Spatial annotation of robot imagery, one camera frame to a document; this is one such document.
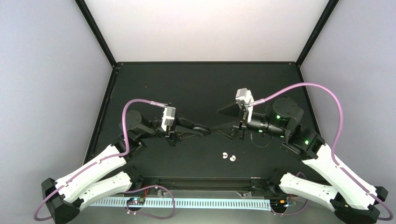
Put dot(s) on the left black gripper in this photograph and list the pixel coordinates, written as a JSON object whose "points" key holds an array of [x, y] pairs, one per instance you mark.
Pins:
{"points": [[178, 130]]}

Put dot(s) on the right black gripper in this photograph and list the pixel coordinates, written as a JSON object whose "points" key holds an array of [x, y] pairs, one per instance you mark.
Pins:
{"points": [[238, 112]]}

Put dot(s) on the black charging case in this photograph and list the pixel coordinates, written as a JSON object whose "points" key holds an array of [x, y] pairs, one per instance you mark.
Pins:
{"points": [[202, 129]]}

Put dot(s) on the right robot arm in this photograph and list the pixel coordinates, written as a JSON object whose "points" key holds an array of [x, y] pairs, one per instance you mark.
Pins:
{"points": [[350, 198]]}

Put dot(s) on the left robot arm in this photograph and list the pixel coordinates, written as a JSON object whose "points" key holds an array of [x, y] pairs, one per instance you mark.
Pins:
{"points": [[107, 174]]}

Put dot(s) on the left circuit board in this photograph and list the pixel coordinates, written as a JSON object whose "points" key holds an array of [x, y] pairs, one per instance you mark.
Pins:
{"points": [[136, 201]]}

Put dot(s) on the circuit board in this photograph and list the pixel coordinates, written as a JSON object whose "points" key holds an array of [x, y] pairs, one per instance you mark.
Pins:
{"points": [[136, 201], [281, 203]]}

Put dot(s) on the right circuit board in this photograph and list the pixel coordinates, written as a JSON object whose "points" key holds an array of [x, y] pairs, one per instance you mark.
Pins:
{"points": [[281, 203]]}

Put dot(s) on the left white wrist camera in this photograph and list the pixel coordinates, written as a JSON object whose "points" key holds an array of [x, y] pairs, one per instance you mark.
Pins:
{"points": [[168, 117]]}

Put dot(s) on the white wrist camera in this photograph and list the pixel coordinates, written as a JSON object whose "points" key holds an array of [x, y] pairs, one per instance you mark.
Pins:
{"points": [[168, 117], [243, 97]]}

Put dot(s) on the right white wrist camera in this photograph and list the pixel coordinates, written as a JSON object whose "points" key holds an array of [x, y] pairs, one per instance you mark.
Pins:
{"points": [[243, 97]]}

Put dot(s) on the light blue cable duct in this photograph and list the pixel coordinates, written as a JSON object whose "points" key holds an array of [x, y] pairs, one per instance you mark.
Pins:
{"points": [[189, 203]]}

